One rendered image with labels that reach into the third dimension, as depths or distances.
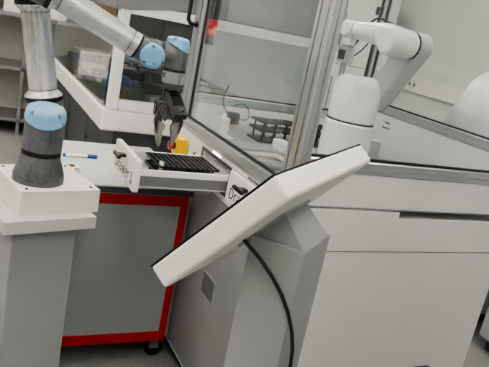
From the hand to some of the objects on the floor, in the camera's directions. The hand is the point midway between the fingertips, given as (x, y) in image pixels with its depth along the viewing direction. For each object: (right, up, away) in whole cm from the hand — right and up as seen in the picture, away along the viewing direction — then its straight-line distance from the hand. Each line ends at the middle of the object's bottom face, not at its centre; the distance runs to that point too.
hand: (164, 143), depth 200 cm
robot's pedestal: (-53, -91, +3) cm, 106 cm away
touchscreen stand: (+13, -119, -48) cm, 129 cm away
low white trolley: (-46, -76, +63) cm, 109 cm away
